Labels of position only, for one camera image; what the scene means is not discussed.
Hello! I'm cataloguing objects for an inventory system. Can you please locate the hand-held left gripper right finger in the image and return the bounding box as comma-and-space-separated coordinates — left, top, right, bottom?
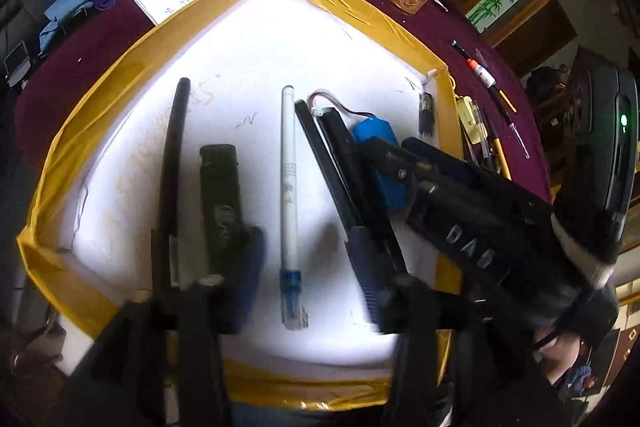
347, 227, 571, 427

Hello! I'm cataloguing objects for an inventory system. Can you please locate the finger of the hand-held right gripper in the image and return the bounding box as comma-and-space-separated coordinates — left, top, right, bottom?
401, 136, 482, 188
359, 136, 437, 219

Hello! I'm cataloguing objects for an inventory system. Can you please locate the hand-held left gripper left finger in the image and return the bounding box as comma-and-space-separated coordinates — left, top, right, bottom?
60, 227, 268, 427

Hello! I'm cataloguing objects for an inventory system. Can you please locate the clear gel pen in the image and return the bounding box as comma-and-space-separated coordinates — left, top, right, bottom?
475, 103, 493, 162

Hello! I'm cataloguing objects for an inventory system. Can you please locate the black marker with white end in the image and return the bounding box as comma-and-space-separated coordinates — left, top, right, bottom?
482, 122, 502, 172

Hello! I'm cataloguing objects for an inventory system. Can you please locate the yellow taped white box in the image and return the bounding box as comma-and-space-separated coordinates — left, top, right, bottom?
17, 0, 463, 410

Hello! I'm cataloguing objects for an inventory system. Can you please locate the person's right forearm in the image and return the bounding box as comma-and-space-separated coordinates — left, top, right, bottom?
530, 277, 621, 388

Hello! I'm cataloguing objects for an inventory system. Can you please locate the small black cylinder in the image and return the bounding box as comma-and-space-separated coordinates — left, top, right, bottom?
417, 92, 437, 138

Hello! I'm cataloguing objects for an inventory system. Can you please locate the yellow plastic clip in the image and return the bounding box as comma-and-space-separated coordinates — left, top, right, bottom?
457, 96, 483, 142

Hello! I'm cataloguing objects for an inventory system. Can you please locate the clear thin pen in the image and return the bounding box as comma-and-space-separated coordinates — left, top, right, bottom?
505, 107, 531, 158

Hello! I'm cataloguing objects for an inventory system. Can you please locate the dark green lighter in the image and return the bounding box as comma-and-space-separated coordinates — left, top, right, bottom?
199, 144, 251, 268

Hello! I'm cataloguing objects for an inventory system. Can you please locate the white pen with blue cap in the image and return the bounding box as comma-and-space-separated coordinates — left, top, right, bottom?
279, 86, 310, 332

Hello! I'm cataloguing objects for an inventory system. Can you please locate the white orange correction pen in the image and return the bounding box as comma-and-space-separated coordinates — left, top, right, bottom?
465, 57, 493, 90

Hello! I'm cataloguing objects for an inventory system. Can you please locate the black marker pen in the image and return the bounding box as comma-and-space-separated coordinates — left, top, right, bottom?
450, 39, 516, 128

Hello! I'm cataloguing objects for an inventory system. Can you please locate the maroon velvet tablecloth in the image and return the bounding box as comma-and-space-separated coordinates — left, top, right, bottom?
12, 0, 553, 208

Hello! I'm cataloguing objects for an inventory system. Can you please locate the long black pen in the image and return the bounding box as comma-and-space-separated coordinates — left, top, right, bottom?
152, 78, 192, 303

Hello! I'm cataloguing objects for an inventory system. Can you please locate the small grey device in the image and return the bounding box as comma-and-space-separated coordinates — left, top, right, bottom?
4, 42, 32, 88

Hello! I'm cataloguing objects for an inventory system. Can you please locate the blue cloth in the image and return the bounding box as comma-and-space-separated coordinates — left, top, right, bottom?
40, 0, 98, 55

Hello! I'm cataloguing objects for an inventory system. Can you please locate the blue battery with wires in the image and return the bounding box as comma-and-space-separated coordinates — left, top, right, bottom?
306, 91, 418, 210

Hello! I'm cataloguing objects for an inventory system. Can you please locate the black cable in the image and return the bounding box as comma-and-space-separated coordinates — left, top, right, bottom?
532, 289, 598, 352

